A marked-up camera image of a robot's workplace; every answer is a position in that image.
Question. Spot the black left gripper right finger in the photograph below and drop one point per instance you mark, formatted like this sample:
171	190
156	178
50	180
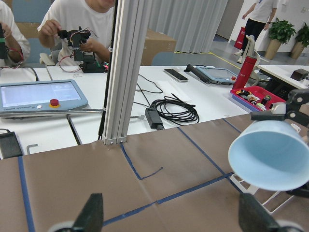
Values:
253	217

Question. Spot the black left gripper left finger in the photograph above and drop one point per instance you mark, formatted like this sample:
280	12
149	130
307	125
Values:
90	219

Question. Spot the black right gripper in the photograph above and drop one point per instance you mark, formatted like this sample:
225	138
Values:
290	110

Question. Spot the light blue plastic cup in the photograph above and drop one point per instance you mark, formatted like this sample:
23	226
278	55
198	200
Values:
270	155

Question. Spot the red parts tray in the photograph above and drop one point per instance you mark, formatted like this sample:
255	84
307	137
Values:
255	98

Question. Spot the red bottle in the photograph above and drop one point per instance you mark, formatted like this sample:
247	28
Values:
245	72

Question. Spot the blue teach pendant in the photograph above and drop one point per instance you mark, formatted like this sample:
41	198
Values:
41	96
212	75

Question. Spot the brown paper table cover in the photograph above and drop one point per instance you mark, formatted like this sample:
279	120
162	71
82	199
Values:
174	180

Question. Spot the standing person in background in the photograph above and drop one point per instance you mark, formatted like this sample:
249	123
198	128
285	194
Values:
261	14

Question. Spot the black power adapter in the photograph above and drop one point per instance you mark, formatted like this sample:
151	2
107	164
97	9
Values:
154	119

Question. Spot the person in white t-shirt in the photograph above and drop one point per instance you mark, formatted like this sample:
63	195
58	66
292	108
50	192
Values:
71	16

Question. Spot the white wire cup rack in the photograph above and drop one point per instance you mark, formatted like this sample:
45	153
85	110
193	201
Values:
272	201

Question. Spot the aluminium frame post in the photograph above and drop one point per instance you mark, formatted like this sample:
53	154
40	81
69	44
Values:
131	19

